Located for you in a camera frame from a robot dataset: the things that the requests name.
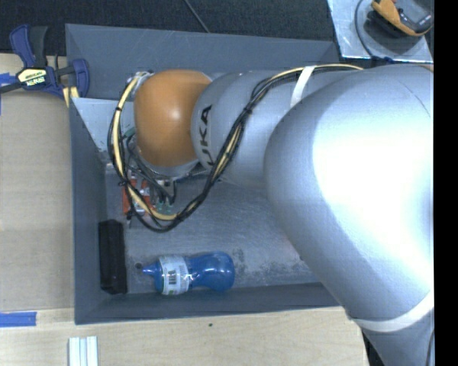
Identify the grey metal bin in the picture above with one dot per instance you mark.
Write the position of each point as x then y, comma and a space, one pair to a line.
221, 219

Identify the black flat block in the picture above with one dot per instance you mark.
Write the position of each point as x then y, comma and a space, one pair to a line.
112, 257

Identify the blue plastic bottle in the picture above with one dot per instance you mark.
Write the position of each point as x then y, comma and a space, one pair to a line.
210, 271

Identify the pale wood board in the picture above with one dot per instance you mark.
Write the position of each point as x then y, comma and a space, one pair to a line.
34, 204

